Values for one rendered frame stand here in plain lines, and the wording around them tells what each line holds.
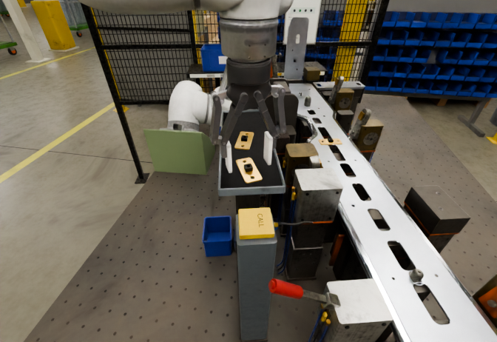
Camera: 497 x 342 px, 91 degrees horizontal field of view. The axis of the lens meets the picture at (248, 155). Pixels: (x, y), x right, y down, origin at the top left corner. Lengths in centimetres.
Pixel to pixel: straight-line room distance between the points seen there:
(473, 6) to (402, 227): 302
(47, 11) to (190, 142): 729
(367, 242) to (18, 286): 199
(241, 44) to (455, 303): 62
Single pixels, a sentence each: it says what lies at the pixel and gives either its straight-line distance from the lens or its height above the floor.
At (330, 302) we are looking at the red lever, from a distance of 49.
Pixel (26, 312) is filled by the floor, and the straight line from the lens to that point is 204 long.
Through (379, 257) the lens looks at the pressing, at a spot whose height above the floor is 100.
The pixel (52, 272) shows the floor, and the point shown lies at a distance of 212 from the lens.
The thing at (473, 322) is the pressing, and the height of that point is 100.
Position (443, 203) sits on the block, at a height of 103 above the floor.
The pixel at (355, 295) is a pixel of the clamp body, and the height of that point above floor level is 106.
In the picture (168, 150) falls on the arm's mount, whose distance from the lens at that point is 125.
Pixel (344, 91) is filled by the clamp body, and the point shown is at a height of 104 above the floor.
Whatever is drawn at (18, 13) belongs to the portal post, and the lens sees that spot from 747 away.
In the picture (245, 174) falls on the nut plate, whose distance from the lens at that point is 54.
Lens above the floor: 151
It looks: 36 degrees down
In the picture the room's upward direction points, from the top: straight up
